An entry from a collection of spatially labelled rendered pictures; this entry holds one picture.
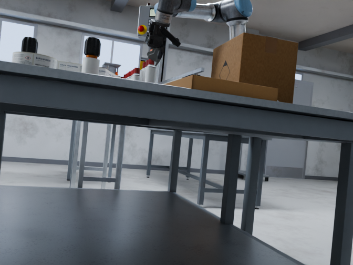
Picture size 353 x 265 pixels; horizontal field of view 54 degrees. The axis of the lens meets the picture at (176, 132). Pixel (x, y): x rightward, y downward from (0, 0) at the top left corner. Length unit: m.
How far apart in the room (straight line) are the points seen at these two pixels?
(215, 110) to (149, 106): 0.18
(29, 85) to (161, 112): 0.31
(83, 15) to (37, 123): 2.06
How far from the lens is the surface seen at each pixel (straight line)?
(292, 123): 1.05
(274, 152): 7.78
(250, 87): 0.97
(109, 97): 0.84
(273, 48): 1.42
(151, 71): 1.76
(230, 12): 1.95
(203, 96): 0.86
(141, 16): 2.22
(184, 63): 6.91
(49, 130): 6.38
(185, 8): 1.69
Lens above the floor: 0.72
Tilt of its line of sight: level
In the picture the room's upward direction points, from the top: 5 degrees clockwise
